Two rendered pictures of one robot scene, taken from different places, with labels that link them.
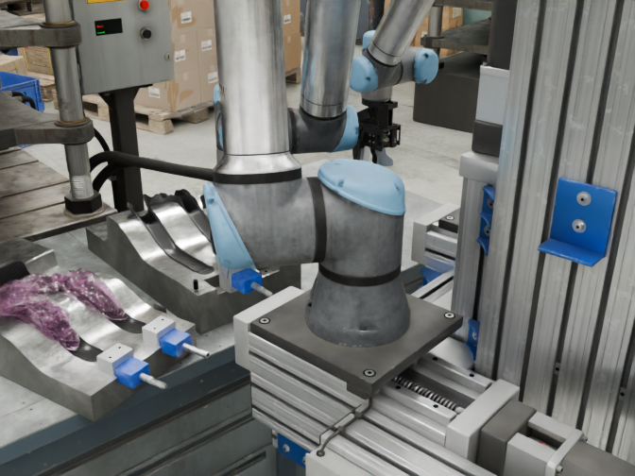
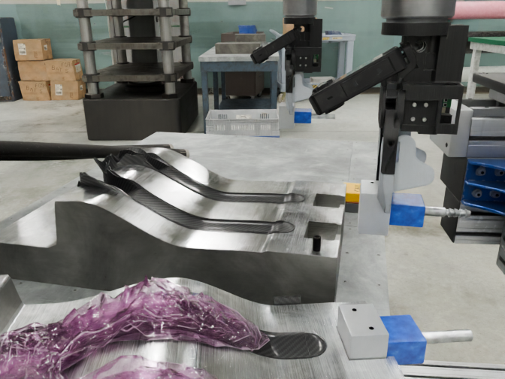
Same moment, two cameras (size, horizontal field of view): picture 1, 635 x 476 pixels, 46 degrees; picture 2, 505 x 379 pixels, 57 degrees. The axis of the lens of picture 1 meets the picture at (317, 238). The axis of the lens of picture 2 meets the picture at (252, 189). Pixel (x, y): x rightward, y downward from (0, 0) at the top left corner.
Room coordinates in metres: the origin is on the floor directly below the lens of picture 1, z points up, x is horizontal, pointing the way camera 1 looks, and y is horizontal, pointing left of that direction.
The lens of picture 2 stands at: (0.91, 0.60, 1.16)
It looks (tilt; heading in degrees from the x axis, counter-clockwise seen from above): 21 degrees down; 324
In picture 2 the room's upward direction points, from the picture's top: 1 degrees counter-clockwise
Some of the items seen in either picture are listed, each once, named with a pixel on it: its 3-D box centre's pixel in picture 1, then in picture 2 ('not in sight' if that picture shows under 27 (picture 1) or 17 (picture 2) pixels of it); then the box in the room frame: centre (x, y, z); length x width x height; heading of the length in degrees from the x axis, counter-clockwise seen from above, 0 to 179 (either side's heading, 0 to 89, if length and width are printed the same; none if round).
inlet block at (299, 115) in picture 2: not in sight; (306, 116); (1.73, -0.15, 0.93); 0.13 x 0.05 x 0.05; 46
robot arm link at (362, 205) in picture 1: (356, 213); not in sight; (0.93, -0.05, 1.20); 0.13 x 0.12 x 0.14; 101
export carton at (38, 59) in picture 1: (57, 45); not in sight; (6.49, 2.25, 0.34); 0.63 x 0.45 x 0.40; 52
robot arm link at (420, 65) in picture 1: (406, 64); not in sight; (1.66, -0.20, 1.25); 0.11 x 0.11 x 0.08; 44
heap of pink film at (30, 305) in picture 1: (51, 296); (121, 356); (1.23, 0.50, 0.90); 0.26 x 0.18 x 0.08; 58
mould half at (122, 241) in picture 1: (186, 244); (179, 213); (1.53, 0.30, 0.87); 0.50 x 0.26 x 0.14; 41
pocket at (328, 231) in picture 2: (221, 288); (322, 243); (1.31, 0.19, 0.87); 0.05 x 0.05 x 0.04; 41
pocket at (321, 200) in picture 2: (264, 272); (328, 211); (1.39, 0.11, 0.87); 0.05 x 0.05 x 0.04; 41
